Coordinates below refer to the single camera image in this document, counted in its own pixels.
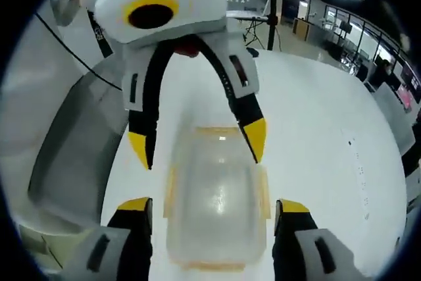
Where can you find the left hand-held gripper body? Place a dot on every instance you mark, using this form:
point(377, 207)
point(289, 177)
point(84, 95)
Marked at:
point(197, 1)

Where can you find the pink lit monitor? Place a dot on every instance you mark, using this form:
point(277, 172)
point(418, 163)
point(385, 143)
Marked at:
point(408, 95)

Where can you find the white partition board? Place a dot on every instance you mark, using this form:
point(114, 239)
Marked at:
point(396, 119)

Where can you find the grey panel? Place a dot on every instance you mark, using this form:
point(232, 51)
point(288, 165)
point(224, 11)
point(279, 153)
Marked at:
point(72, 149)

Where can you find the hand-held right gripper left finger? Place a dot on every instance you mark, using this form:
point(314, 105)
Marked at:
point(128, 248)

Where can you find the clear plastic food container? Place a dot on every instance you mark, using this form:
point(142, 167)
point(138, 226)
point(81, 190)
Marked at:
point(213, 202)

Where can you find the wooden cabinet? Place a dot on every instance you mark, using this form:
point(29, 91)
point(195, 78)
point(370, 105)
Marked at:
point(300, 29)

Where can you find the black stand pole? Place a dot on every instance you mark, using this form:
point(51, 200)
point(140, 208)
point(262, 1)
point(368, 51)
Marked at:
point(272, 14)

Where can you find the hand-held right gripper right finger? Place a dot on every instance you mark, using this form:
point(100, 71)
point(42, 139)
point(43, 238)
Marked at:
point(296, 248)

